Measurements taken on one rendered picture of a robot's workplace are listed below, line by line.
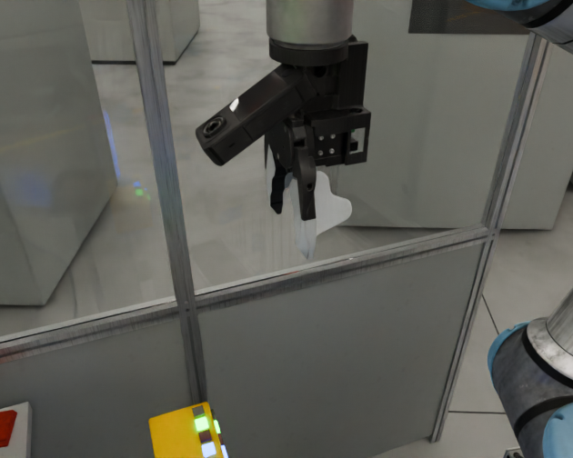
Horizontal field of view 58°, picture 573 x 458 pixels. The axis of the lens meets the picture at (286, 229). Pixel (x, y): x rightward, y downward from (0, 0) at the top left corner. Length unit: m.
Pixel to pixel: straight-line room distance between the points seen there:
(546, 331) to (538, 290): 2.25
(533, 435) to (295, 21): 0.57
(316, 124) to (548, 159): 2.74
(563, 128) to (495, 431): 1.62
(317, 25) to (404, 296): 1.12
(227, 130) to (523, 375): 0.52
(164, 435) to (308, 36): 0.66
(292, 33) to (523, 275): 2.73
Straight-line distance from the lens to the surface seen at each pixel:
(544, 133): 3.08
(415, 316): 1.57
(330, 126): 0.48
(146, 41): 0.93
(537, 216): 3.35
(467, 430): 2.28
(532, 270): 3.15
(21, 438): 1.25
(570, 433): 0.72
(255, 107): 0.47
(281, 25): 0.45
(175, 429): 0.90
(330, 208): 0.51
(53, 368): 1.28
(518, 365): 0.79
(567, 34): 0.37
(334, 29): 0.45
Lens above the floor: 1.80
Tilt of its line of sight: 35 degrees down
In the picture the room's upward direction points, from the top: straight up
